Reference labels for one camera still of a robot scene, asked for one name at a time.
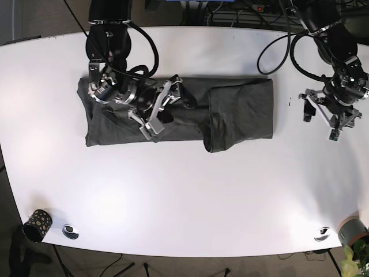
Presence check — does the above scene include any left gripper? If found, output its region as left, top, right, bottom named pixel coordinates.
left=299, top=89, right=362, bottom=141

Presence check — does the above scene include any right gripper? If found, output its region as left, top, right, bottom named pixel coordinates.
left=128, top=75, right=198, bottom=140

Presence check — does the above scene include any dark grey T-shirt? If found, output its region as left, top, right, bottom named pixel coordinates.
left=77, top=77, right=274, bottom=153

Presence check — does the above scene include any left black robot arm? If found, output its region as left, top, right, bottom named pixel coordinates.
left=290, top=1, right=368, bottom=141

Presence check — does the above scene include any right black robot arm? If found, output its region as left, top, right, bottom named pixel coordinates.
left=86, top=1, right=197, bottom=140

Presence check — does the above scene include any grey plant pot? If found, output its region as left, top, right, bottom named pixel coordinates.
left=337, top=216, right=368, bottom=247

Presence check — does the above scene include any black gold-dotted cup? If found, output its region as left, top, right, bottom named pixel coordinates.
left=22, top=209, right=52, bottom=243

